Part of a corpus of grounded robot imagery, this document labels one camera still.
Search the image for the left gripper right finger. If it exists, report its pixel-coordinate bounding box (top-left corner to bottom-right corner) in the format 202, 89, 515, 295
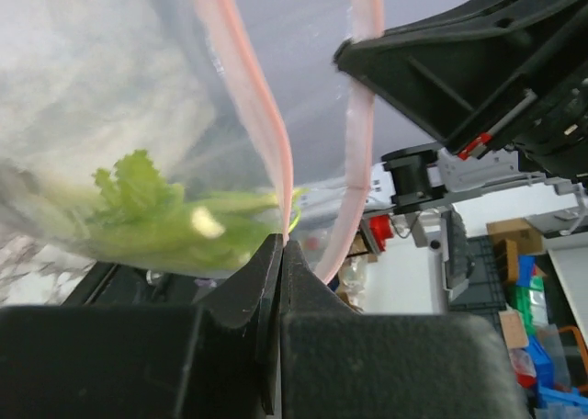
280, 242, 528, 419

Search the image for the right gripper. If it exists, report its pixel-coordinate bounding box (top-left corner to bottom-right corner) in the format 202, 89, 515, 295
334, 0, 587, 180

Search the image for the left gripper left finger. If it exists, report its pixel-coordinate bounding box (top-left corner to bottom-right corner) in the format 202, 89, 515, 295
1, 235, 283, 418

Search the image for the green toy celery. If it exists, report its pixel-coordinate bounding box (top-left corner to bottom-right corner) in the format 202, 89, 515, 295
36, 148, 283, 275

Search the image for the clear zip top bag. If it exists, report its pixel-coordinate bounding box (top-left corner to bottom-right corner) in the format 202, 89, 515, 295
1, 0, 384, 281

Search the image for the black base frame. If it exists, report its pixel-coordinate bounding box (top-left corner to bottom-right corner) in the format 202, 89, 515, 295
62, 262, 224, 306

